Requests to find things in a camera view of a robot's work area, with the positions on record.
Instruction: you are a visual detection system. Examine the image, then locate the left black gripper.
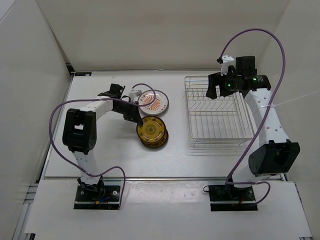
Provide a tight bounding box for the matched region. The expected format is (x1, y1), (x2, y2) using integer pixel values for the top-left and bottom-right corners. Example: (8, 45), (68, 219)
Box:
(113, 100), (144, 125)

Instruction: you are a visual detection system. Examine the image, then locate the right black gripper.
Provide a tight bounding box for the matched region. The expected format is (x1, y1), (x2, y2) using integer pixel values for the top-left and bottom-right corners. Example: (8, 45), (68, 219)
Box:
(206, 68), (242, 100)

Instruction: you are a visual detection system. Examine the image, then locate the yellow plate with black symbols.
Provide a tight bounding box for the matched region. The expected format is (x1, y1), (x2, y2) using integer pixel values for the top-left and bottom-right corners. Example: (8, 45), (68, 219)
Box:
(141, 130), (169, 146)

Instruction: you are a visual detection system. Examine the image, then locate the white plate orange sunburst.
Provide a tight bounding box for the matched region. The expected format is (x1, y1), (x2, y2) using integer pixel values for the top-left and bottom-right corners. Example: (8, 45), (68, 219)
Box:
(138, 90), (170, 109)

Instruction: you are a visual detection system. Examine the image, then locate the white plate with flower outline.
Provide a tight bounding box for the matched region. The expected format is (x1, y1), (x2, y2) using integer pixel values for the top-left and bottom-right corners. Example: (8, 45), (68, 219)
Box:
(140, 108), (168, 117)

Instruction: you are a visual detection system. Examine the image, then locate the blue floral plate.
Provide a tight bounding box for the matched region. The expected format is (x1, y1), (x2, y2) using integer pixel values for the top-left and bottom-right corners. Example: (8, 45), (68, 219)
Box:
(142, 143), (167, 151)

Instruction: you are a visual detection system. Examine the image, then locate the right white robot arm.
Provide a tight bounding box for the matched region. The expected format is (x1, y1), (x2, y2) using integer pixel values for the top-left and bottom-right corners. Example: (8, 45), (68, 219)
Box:
(206, 55), (301, 200)

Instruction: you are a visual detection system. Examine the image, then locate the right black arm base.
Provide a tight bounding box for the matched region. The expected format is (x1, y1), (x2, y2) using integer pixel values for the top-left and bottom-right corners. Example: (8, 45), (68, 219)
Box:
(202, 185), (258, 212)

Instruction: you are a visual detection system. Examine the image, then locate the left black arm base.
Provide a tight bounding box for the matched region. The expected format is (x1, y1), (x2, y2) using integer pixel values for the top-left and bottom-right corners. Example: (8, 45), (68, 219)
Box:
(73, 178), (122, 210)

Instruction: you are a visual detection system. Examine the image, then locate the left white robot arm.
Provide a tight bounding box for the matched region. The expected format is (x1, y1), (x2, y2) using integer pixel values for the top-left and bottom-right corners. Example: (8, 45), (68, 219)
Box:
(62, 83), (143, 200)

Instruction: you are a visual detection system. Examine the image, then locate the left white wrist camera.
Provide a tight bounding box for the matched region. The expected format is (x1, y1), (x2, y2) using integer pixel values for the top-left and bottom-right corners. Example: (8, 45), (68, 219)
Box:
(128, 90), (142, 103)

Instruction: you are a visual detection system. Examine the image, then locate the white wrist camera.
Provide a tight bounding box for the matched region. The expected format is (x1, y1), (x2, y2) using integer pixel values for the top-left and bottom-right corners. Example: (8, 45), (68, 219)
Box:
(128, 90), (142, 103)
(216, 55), (235, 76)

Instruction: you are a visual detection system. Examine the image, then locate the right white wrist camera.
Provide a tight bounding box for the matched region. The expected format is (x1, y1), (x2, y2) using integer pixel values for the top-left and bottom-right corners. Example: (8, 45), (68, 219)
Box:
(216, 55), (235, 76)

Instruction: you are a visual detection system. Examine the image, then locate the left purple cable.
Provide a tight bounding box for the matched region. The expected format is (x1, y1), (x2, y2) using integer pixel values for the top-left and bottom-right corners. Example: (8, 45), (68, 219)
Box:
(48, 83), (160, 210)

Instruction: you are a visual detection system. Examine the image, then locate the purple cable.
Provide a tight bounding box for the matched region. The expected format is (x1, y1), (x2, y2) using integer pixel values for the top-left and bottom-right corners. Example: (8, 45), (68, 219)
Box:
(48, 83), (160, 210)
(221, 27), (286, 208)

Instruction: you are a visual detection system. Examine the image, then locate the silver wire dish rack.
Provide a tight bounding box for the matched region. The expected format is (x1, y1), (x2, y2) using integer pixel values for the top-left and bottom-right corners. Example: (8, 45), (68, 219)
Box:
(184, 75), (255, 147)

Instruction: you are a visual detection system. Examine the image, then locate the white cable tie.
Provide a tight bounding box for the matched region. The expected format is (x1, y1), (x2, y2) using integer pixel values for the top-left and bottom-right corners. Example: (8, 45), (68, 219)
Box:
(259, 90), (320, 109)

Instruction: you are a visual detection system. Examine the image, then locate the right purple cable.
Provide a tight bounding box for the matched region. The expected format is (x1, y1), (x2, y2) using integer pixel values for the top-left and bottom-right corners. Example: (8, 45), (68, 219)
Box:
(221, 27), (286, 208)

